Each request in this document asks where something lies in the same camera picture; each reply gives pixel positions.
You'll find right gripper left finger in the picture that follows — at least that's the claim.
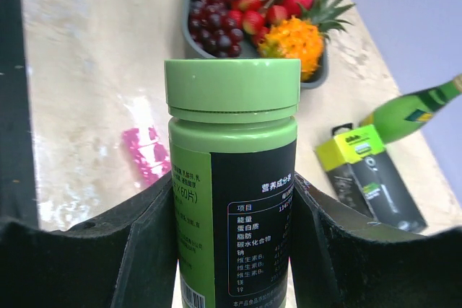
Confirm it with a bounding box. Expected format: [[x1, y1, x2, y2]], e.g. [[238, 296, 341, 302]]
[[1, 176, 177, 307]]

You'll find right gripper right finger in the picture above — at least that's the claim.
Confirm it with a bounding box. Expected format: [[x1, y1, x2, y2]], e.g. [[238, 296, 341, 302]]
[[290, 174, 461, 307]]

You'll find pink weekly pill organizer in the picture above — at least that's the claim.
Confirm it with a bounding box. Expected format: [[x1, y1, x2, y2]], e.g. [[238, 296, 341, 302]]
[[121, 126, 171, 186]]

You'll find green lidded pill bottle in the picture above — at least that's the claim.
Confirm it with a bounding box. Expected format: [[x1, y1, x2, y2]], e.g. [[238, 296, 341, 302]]
[[169, 117, 297, 307]]

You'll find green bottle screw cap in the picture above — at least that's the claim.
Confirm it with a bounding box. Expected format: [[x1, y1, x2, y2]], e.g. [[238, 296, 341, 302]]
[[165, 58, 300, 124]]

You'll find black and green box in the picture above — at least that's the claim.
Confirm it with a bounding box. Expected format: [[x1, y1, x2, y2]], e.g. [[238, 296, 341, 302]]
[[315, 123, 427, 233]]

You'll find green glass bottle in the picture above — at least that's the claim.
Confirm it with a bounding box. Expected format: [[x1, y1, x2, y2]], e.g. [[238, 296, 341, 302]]
[[359, 74, 461, 144]]

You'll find orange dragon fruit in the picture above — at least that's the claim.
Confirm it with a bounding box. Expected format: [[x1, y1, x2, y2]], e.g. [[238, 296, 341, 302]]
[[257, 17, 325, 82]]

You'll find dark grey fruit tray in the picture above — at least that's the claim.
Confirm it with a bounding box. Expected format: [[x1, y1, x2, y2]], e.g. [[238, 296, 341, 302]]
[[180, 0, 328, 89]]

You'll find dark purple grape bunch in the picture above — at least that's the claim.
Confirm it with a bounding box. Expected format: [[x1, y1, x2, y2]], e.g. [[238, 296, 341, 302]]
[[188, 0, 244, 58]]

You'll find small pineapple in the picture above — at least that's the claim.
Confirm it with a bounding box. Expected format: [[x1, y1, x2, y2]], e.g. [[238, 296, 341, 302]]
[[300, 0, 356, 40]]

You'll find red strawberries pile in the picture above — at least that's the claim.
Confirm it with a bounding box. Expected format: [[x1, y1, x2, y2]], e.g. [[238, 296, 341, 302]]
[[226, 0, 289, 47]]

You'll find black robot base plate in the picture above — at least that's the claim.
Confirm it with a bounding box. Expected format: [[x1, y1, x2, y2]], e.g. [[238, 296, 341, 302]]
[[1, 0, 38, 227]]

